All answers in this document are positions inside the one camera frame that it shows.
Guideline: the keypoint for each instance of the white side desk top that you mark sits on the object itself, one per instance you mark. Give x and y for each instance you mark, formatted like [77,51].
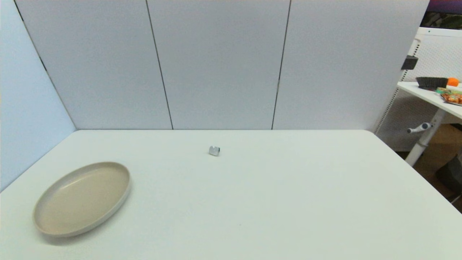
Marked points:
[426,95]

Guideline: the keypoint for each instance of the beige oval plate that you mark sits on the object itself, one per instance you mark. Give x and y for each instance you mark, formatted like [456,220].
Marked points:
[83,198]

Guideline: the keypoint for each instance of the dark grey bin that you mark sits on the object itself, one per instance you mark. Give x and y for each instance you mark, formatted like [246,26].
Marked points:
[451,177]

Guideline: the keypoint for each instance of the white pegboard panel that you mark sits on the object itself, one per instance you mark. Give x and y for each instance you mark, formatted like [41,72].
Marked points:
[438,54]

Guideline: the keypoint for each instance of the orange snack packet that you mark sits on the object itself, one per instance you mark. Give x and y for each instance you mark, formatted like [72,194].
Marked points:
[454,98]

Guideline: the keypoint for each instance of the silver coffee capsule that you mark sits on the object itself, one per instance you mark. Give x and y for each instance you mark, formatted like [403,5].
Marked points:
[214,151]

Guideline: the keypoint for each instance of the dark monitor screen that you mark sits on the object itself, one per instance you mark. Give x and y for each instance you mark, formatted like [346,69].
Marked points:
[445,14]

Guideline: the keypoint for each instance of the green snack packet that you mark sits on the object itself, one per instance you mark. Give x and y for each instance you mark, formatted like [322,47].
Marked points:
[442,90]

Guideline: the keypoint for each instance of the brown cardboard box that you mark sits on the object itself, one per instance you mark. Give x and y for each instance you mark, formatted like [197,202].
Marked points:
[445,144]

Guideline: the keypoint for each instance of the black box on pegboard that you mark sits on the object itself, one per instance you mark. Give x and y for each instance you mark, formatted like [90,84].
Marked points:
[409,63]

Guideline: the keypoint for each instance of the white desk leg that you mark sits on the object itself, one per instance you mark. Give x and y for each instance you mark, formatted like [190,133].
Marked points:
[426,139]

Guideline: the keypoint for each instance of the black basket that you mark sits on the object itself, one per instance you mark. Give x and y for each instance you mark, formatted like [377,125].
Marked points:
[431,83]

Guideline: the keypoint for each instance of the orange fruit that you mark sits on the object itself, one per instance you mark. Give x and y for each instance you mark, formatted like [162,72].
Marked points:
[453,82]

